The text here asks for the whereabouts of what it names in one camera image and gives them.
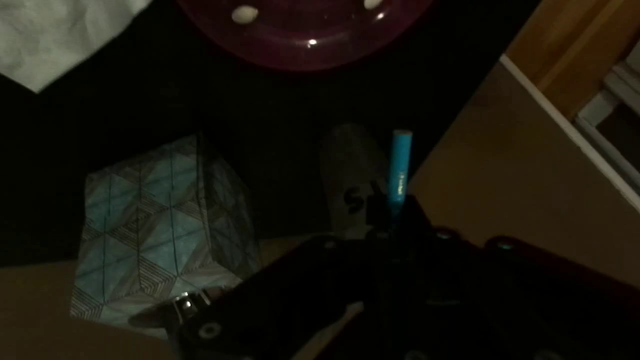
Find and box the wooden side board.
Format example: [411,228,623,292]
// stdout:
[503,0,640,117]

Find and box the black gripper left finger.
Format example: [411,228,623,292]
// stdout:
[315,123,392,240]

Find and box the white paper napkin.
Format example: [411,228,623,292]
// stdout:
[0,0,156,94]

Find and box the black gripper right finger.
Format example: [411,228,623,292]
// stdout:
[389,192,439,239]

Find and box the grey patterned box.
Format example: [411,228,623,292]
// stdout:
[68,132,263,330]

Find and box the aluminium profile frame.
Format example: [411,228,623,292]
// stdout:
[573,38,640,196]

